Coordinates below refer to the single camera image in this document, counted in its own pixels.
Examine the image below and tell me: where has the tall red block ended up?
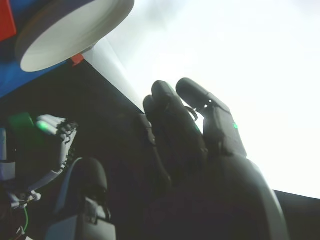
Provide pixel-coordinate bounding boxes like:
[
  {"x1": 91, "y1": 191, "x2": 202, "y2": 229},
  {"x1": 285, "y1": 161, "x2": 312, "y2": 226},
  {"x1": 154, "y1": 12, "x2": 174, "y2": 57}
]
[{"x1": 0, "y1": 0, "x2": 18, "y2": 43}]

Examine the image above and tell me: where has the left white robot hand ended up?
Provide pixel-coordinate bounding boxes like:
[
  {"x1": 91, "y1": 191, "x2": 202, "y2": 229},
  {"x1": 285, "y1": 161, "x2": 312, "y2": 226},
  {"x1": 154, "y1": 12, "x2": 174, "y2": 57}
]
[{"x1": 47, "y1": 77, "x2": 291, "y2": 240}]

